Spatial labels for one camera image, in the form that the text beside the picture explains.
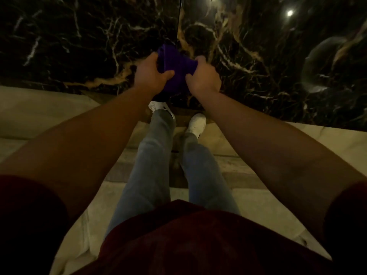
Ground person's left hand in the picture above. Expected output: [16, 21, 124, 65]
[134, 52, 175, 93]

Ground person's right hand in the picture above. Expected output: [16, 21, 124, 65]
[185, 56, 222, 94]

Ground purple cloth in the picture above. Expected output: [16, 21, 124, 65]
[152, 44, 199, 101]

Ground person's right forearm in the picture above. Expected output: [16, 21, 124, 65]
[198, 90, 367, 244]

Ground person's left forearm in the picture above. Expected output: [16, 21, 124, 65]
[0, 84, 157, 221]

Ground white left shoe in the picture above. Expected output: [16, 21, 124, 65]
[148, 101, 176, 121]

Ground white shoe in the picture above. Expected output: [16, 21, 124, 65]
[148, 101, 176, 121]
[186, 113, 207, 139]

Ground white right shoe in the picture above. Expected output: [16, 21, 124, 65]
[186, 113, 207, 139]

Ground blue jeans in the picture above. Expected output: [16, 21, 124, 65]
[105, 109, 241, 238]

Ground dark red shirt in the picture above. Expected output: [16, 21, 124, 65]
[0, 175, 367, 275]

